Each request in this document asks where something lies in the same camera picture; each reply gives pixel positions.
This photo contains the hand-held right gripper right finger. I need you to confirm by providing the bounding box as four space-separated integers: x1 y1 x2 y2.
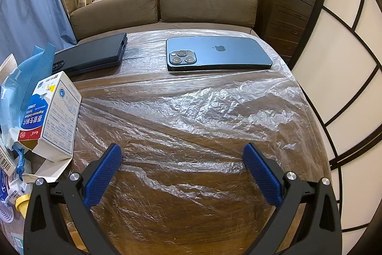
242 142 342 255

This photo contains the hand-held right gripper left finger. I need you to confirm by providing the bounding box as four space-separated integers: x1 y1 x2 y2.
24 143 123 255

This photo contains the yellow cup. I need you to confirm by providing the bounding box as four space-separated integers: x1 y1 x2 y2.
15 195 30 218

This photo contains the white and blue medicine box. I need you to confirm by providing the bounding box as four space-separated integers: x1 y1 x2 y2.
17 70 82 184

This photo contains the white ribbed object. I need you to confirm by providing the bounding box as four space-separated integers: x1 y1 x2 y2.
0 201 16 223

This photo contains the black phone case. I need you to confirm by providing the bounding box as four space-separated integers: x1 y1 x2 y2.
51 32 128 77

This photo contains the blue smartphone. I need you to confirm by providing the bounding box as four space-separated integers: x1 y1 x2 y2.
165 36 273 72

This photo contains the black framed white screen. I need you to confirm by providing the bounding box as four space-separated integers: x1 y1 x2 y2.
291 0 382 255

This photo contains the brown sofa seat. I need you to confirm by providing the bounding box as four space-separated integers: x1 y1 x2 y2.
77 22 257 44

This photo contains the brown sofa cushion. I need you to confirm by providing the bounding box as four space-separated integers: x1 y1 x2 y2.
69 0 159 40
159 0 259 30

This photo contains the dark wooden cabinet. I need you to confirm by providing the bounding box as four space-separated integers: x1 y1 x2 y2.
254 0 321 64

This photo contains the blue curtain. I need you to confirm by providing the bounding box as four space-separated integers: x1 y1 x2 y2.
0 0 78 70

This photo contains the blue plastic drawstring bag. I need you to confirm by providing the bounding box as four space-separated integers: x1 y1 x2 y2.
0 44 56 181

